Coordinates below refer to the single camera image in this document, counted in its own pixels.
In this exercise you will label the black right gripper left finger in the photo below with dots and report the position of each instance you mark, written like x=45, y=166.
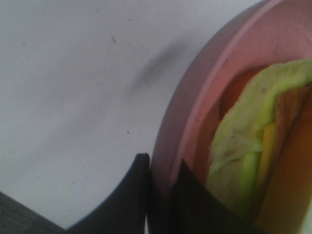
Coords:
x=124, y=210

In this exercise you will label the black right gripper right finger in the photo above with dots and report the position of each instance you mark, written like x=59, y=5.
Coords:
x=191, y=209

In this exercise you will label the sandwich with white bread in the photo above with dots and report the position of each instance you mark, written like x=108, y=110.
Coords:
x=260, y=162

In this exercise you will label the pink round plate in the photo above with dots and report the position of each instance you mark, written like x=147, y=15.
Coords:
x=268, y=32

